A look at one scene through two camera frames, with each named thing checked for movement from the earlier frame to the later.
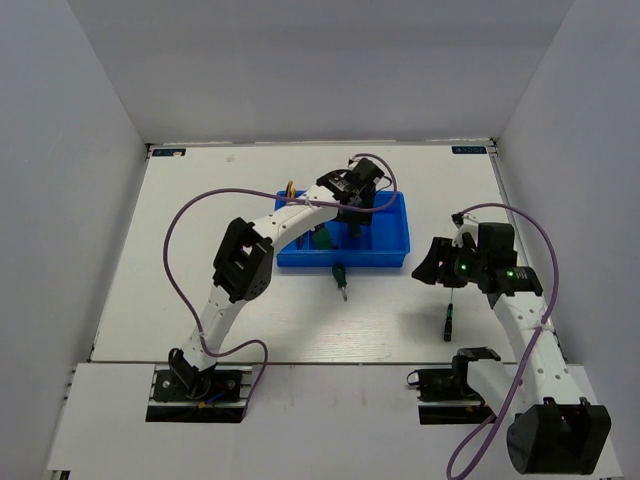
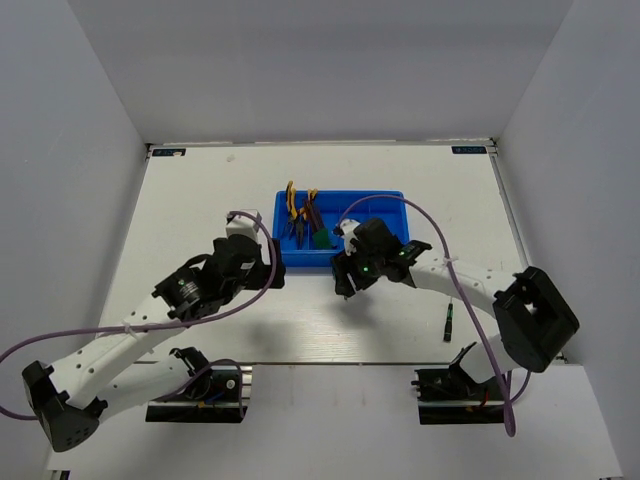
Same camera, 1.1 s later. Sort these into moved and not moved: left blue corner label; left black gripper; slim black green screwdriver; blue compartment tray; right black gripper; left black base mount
Moved: right black gripper; left black gripper
Not moved: left black base mount; blue compartment tray; slim black green screwdriver; left blue corner label
